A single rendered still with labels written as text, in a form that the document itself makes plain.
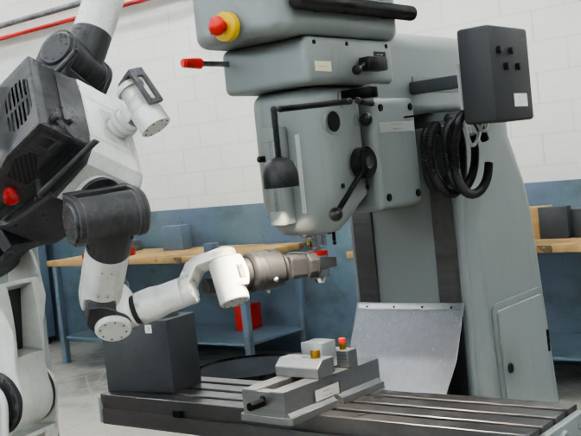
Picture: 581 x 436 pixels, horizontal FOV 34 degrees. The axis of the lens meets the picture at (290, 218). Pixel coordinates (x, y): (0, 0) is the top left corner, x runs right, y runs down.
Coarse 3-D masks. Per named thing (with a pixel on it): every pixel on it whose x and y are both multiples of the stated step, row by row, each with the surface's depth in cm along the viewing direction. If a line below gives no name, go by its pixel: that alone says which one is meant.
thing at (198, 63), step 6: (186, 60) 200; (192, 60) 202; (198, 60) 203; (186, 66) 201; (192, 66) 202; (198, 66) 203; (204, 66) 206; (210, 66) 207; (216, 66) 208; (222, 66) 210; (228, 66) 211
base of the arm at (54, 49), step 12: (48, 36) 211; (60, 36) 208; (72, 36) 207; (48, 48) 208; (60, 48) 207; (72, 48) 206; (36, 60) 209; (48, 60) 207; (60, 60) 206; (72, 72) 206; (108, 72) 217; (108, 84) 216
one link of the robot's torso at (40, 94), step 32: (32, 64) 192; (64, 64) 201; (0, 96) 195; (32, 96) 186; (64, 96) 194; (96, 96) 204; (0, 128) 191; (32, 128) 182; (64, 128) 187; (96, 128) 196; (0, 160) 188; (32, 160) 188; (64, 160) 190; (96, 160) 190; (128, 160) 198; (0, 192) 192; (32, 192) 195; (64, 192) 191; (0, 224) 200; (32, 224) 200
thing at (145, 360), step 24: (192, 312) 251; (144, 336) 246; (168, 336) 242; (192, 336) 250; (120, 360) 250; (144, 360) 246; (168, 360) 242; (192, 360) 250; (120, 384) 251; (144, 384) 247; (168, 384) 243; (192, 384) 249
